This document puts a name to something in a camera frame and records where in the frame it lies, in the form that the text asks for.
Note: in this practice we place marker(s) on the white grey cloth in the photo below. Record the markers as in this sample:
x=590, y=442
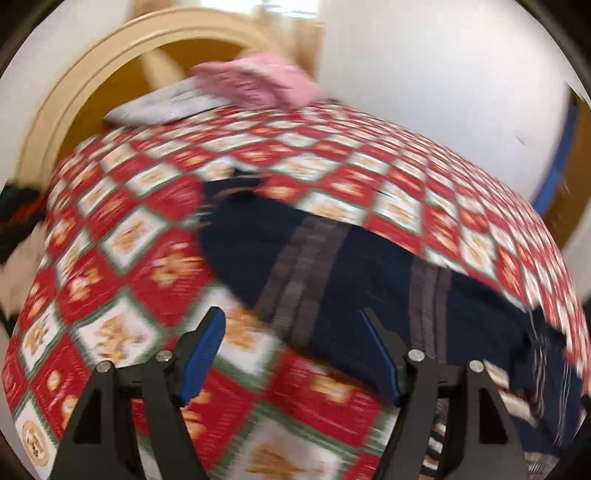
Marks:
x=161, y=104

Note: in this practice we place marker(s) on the pink cloth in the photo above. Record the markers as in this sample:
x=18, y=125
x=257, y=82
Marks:
x=263, y=81

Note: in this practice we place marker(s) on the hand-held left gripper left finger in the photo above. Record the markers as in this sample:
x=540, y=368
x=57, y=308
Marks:
x=202, y=361

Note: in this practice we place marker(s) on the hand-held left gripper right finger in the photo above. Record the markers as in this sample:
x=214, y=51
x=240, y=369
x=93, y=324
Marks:
x=381, y=356

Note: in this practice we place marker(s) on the red checkered printed blanket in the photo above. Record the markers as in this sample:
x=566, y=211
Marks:
x=138, y=277

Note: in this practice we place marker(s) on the blue strip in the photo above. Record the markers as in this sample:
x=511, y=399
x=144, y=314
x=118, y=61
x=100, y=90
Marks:
x=561, y=157

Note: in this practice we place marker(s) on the cream wooden bed headboard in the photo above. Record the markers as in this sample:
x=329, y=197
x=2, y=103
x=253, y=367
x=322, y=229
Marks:
x=92, y=78

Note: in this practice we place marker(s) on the dark clothes pile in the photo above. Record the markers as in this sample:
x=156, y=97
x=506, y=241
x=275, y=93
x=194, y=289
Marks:
x=21, y=212

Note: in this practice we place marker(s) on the navy knitted sweater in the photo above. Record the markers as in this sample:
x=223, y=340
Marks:
x=369, y=277

